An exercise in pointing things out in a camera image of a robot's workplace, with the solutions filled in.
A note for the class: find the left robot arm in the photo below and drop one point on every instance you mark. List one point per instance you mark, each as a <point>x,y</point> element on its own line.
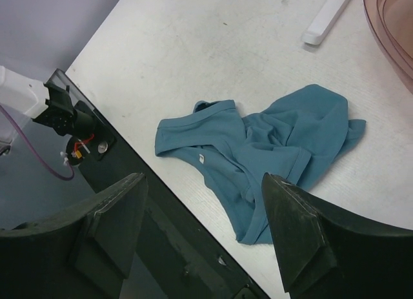
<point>45,103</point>

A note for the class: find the white clothes rack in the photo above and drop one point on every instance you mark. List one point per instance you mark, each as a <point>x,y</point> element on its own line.
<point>323,22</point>

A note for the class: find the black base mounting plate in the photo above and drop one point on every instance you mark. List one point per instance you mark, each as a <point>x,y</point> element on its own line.
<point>176,257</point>

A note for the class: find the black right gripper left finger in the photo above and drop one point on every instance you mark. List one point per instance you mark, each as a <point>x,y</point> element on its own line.
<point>84,251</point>

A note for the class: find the teal tank top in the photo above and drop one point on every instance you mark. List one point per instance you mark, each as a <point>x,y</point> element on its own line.
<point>298,137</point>

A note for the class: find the pink plastic laundry basket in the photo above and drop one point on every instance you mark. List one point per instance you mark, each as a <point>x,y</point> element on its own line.
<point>391,24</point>

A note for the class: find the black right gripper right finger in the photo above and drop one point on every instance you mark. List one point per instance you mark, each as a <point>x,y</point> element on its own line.
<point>325,251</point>

